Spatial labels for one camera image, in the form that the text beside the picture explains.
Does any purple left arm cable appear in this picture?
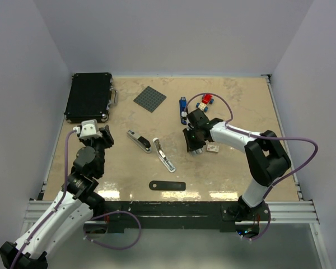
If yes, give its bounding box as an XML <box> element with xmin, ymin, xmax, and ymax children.
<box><xmin>8</xmin><ymin>131</ymin><xmax>79</xmax><ymax>269</ymax></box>

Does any white staple box sleeve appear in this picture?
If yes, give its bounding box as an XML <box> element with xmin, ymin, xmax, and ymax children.
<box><xmin>206</xmin><ymin>144</ymin><xmax>219</xmax><ymax>153</ymax></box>

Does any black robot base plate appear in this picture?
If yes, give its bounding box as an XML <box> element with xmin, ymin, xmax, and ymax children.
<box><xmin>86</xmin><ymin>201</ymin><xmax>271</xmax><ymax>233</ymax></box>

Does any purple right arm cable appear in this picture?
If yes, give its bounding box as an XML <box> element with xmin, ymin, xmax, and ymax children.
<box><xmin>184</xmin><ymin>92</ymin><xmax>319</xmax><ymax>200</ymax></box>

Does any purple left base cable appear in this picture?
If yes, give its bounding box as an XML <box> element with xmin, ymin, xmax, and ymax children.
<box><xmin>83</xmin><ymin>210</ymin><xmax>142</xmax><ymax>249</ymax></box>

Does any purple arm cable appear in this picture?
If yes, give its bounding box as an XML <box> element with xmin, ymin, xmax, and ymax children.
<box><xmin>8</xmin><ymin>131</ymin><xmax>79</xmax><ymax>269</ymax></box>
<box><xmin>184</xmin><ymin>92</ymin><xmax>319</xmax><ymax>200</ymax></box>

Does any aluminium table edge rail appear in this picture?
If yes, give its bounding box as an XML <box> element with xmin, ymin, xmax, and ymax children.
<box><xmin>261</xmin><ymin>73</ymin><xmax>320</xmax><ymax>225</ymax></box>

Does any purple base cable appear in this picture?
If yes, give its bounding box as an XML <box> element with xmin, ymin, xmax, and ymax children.
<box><xmin>239</xmin><ymin>200</ymin><xmax>272</xmax><ymax>242</ymax></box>
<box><xmin>83</xmin><ymin>210</ymin><xmax>142</xmax><ymax>249</ymax></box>

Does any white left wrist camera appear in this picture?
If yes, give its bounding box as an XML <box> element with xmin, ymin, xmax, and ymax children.
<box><xmin>73</xmin><ymin>119</ymin><xmax>102</xmax><ymax>140</ymax></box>

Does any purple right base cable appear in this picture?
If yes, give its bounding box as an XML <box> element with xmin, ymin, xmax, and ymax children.
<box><xmin>239</xmin><ymin>200</ymin><xmax>272</xmax><ymax>242</ymax></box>

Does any red white toy car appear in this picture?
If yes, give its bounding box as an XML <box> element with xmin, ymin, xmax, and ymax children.
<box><xmin>196</xmin><ymin>94</ymin><xmax>214</xmax><ymax>113</ymax></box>

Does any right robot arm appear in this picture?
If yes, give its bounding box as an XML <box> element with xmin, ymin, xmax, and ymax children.
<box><xmin>182</xmin><ymin>109</ymin><xmax>291</xmax><ymax>220</ymax></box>

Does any tray of silver staples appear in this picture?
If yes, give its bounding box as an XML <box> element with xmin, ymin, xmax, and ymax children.
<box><xmin>190</xmin><ymin>149</ymin><xmax>203</xmax><ymax>155</ymax></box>

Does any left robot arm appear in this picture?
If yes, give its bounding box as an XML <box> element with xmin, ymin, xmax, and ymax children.
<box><xmin>0</xmin><ymin>120</ymin><xmax>114</xmax><ymax>268</ymax></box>

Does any small white stapler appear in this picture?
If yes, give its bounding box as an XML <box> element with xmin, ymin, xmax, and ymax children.
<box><xmin>152</xmin><ymin>137</ymin><xmax>176</xmax><ymax>173</ymax></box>

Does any black stapler top cover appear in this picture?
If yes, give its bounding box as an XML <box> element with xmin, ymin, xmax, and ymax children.
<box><xmin>149</xmin><ymin>180</ymin><xmax>186</xmax><ymax>191</ymax></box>

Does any black case with metal handle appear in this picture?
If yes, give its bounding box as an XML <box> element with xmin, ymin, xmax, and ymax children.
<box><xmin>64</xmin><ymin>72</ymin><xmax>118</xmax><ymax>123</ymax></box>

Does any grey studded building plate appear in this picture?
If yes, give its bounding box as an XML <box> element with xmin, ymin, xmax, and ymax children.
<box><xmin>133</xmin><ymin>86</ymin><xmax>166</xmax><ymax>113</ymax></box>

